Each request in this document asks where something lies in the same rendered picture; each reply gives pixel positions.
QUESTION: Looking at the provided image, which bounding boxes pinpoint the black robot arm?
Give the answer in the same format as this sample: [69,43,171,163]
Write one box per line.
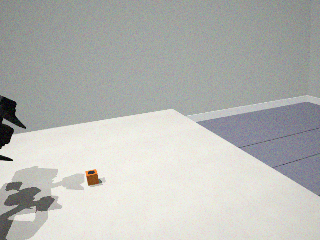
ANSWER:
[0,124,14,149]

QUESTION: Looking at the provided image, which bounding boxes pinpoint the orange block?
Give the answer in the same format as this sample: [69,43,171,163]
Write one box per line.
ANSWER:
[86,169,99,186]

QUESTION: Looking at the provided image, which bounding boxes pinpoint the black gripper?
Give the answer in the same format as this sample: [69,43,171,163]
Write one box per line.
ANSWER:
[0,95,26,162]

